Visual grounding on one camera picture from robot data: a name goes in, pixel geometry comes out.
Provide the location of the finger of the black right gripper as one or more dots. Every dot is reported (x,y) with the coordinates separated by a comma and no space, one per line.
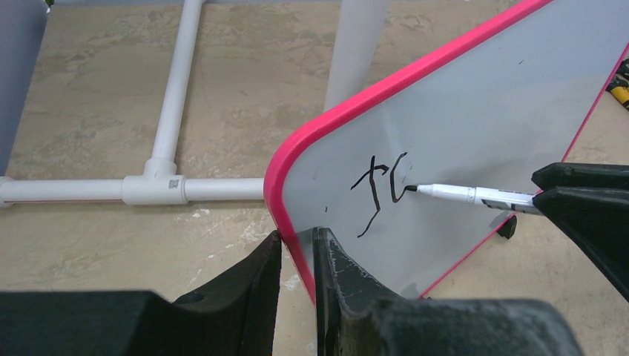
(596,220)
(581,175)

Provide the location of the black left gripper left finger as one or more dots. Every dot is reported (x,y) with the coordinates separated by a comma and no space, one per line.
(232,314)

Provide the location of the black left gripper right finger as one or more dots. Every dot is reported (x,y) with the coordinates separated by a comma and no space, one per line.
(358,315)

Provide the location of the white marker pen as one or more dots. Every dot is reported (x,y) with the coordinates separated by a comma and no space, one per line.
(489,197)

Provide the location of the red framed whiteboard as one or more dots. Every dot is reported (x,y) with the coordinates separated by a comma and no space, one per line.
(486,109)

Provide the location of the black whiteboard foot right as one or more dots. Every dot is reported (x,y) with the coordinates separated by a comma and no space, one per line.
(508,228)

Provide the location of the yellow handled pliers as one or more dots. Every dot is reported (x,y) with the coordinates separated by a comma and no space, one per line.
(618,84)

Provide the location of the white PVC pipe frame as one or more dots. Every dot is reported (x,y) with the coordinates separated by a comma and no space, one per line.
(358,31)

